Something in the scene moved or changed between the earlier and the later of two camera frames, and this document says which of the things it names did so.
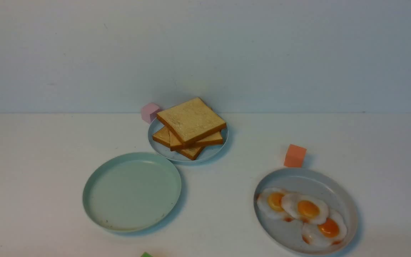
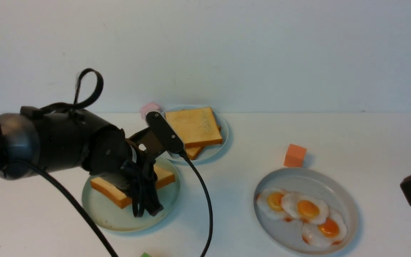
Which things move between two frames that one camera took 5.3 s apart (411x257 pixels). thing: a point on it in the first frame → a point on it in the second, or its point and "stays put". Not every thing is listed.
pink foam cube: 149,112 stays put
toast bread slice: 192,120 → 114,187
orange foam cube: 294,156 stays put
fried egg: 307,208 stays put
